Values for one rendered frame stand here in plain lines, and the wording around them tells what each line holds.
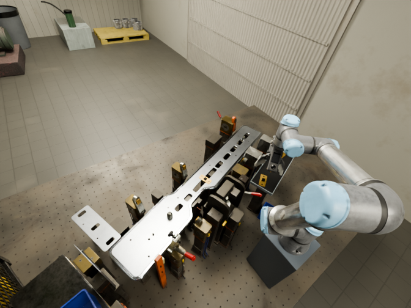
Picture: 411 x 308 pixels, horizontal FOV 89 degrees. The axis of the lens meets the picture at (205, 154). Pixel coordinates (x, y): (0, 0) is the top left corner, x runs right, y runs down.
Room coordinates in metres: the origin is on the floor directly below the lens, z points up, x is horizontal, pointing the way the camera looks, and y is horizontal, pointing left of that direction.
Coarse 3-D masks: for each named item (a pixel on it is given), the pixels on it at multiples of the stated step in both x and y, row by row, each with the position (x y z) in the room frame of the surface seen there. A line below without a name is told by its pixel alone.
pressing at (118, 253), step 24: (240, 144) 1.21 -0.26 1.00; (216, 168) 0.93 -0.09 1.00; (192, 192) 0.71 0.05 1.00; (144, 216) 0.52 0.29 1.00; (192, 216) 0.55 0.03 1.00; (120, 240) 0.37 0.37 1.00; (144, 240) 0.39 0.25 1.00; (168, 240) 0.40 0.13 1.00; (120, 264) 0.27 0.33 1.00; (144, 264) 0.28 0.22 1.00
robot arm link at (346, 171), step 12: (324, 144) 0.64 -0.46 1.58; (336, 144) 0.66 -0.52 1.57; (324, 156) 0.58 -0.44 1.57; (336, 156) 0.54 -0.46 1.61; (336, 168) 0.49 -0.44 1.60; (348, 168) 0.47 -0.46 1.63; (360, 168) 0.47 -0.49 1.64; (348, 180) 0.42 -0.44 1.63; (360, 180) 0.40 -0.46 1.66; (372, 180) 0.39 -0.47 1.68; (384, 192) 0.32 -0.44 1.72; (396, 204) 0.29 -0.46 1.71; (396, 216) 0.27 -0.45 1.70; (384, 228) 0.25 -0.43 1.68; (396, 228) 0.26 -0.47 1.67
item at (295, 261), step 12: (264, 240) 0.45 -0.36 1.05; (276, 240) 0.44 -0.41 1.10; (252, 252) 0.46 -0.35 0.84; (264, 252) 0.42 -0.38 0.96; (276, 252) 0.39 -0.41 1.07; (312, 252) 0.40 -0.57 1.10; (252, 264) 0.43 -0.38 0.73; (264, 264) 0.39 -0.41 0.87; (276, 264) 0.36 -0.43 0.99; (288, 264) 0.34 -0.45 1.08; (300, 264) 0.34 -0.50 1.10; (264, 276) 0.36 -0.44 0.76; (276, 276) 0.33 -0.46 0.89
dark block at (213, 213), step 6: (210, 210) 0.54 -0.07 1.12; (216, 210) 0.54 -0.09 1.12; (210, 216) 0.51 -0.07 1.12; (216, 216) 0.51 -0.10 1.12; (222, 216) 0.52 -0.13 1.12; (210, 222) 0.50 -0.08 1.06; (216, 222) 0.49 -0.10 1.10; (216, 228) 0.49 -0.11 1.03; (210, 234) 0.50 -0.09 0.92; (216, 234) 0.52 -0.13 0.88; (210, 240) 0.49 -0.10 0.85; (210, 246) 0.49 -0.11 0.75
